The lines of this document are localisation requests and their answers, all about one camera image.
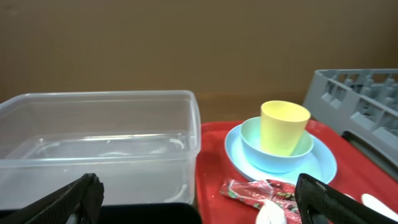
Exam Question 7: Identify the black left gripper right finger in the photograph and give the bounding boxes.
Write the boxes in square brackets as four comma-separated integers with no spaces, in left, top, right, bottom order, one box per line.
[295,173,397,224]

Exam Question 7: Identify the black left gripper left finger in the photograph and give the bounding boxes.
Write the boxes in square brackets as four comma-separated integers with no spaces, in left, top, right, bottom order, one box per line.
[1,173,104,224]

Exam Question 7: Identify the light blue plate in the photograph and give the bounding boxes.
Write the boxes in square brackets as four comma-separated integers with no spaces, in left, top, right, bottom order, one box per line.
[224,125,337,184]

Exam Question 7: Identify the white tissue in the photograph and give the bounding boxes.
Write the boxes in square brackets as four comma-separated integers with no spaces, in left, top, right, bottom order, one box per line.
[255,200,287,224]

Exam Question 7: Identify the white plastic spoon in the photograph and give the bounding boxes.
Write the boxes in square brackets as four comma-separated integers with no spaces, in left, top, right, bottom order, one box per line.
[361,194,398,222]

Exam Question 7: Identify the red snack wrapper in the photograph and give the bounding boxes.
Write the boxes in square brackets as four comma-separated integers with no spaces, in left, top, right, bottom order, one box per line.
[220,179,302,224]

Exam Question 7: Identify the yellow plastic cup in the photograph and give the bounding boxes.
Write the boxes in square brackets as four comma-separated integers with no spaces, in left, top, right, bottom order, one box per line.
[261,100,311,156]

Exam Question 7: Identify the light blue bowl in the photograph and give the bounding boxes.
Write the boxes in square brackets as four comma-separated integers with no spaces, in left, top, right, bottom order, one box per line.
[239,117,314,174]

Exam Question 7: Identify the grey dishwasher rack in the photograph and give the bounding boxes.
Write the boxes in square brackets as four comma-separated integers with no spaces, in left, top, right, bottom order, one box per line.
[303,68,397,179]

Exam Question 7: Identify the red serving tray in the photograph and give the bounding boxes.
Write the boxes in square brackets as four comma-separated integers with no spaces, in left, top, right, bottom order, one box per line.
[196,120,397,224]

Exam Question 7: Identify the clear plastic bin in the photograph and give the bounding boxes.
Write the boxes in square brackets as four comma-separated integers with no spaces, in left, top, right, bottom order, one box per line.
[1,90,201,210]

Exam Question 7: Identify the black tray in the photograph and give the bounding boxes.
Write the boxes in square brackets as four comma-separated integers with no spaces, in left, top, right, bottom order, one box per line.
[0,202,203,224]

